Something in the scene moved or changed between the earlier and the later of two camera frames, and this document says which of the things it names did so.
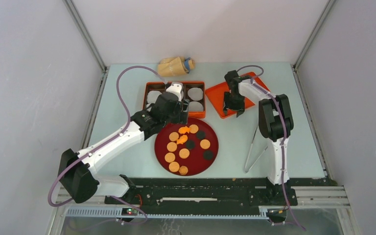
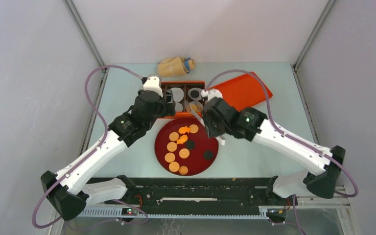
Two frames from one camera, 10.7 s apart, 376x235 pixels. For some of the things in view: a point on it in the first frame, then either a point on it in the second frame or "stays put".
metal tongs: [246, 170] to [198, 117]
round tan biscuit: [194, 128] stays put
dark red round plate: [187, 150] stays put
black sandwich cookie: [208, 155] stays put
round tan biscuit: [170, 157] stays put
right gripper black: [233, 106] to [209, 124]
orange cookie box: [194, 91] stays put
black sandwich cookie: [190, 144] stays put
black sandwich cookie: [200, 134] to [194, 94]
